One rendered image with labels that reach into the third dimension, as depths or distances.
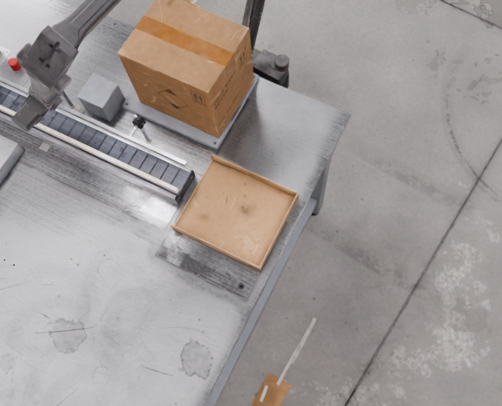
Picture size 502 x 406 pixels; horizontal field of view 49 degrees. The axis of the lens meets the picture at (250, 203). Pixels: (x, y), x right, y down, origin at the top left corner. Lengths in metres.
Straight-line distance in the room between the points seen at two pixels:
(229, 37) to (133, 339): 0.90
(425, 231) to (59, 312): 1.62
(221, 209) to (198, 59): 0.45
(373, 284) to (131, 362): 1.23
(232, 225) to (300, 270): 0.87
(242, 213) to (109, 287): 0.45
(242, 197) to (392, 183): 1.12
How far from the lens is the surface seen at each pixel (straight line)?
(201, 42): 1.62
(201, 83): 1.54
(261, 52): 2.62
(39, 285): 1.76
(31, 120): 1.65
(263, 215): 1.66
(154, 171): 1.71
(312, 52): 2.97
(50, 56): 1.21
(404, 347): 2.47
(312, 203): 2.33
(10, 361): 1.75
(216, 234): 1.65
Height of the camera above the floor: 2.40
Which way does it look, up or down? 69 degrees down
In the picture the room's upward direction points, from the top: 9 degrees counter-clockwise
